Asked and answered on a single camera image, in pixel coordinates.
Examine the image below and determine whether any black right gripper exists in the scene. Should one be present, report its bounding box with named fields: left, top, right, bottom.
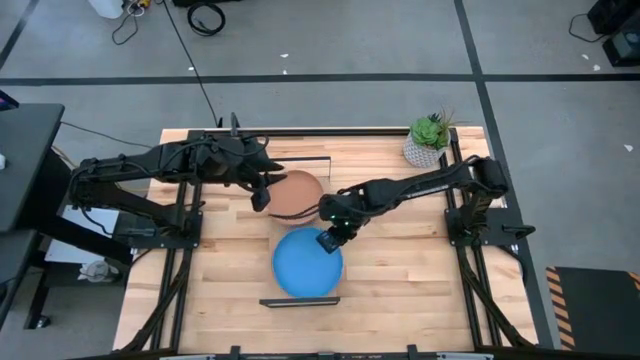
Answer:
left=273, top=189, right=369, bottom=232

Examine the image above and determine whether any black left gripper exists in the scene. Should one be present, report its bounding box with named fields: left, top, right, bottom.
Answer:
left=224, top=137, right=289, bottom=187

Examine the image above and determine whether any small terracotta plate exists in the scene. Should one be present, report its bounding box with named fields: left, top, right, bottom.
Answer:
left=267, top=169, right=326, bottom=226

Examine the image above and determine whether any blue-grey plate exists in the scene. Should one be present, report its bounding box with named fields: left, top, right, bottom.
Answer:
left=271, top=227, right=345, bottom=299

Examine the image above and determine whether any black metal wood shelf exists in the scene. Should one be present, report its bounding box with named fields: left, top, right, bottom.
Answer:
left=258, top=155, right=347, bottom=309

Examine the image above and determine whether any white triangle-pattern plant pot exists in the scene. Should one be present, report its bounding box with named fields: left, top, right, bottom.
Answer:
left=402, top=130, right=448, bottom=169

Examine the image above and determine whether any green succulent plant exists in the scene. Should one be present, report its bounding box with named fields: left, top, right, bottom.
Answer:
left=409, top=107, right=469, bottom=152

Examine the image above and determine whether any white flat board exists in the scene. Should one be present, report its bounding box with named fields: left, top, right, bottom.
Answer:
left=44, top=205, right=132, bottom=266

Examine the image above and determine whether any crumpled grey cloth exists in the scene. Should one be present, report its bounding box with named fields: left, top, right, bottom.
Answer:
left=78, top=259, right=121, bottom=284

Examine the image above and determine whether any white bin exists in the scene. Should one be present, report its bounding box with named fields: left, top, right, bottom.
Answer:
left=88, top=0, right=125, bottom=20

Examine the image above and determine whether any black desk top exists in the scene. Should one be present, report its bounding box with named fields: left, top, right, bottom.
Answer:
left=0, top=102, right=66, bottom=234

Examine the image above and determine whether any black hazard-striped floor mat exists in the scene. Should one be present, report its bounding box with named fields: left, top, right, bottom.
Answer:
left=544, top=266, right=640, bottom=352

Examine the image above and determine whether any black equipment case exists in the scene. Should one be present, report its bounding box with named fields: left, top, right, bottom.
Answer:
left=602, top=29, right=640, bottom=69
left=587, top=0, right=640, bottom=36

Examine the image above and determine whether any black aluminium rig frame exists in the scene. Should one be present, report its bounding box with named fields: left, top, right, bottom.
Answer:
left=114, top=127, right=539, bottom=360

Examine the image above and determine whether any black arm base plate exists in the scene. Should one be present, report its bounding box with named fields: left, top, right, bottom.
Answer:
left=112, top=209, right=204, bottom=250
left=444, top=207, right=536, bottom=247

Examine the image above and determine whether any long black floor cable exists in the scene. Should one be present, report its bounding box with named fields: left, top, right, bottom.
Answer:
left=162, top=0, right=222, bottom=129

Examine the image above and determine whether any coiled black cable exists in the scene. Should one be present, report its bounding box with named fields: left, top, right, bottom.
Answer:
left=186, top=2, right=227, bottom=37

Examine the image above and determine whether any black desk leg frame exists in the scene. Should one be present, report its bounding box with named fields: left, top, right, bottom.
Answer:
left=22, top=149, right=135, bottom=330

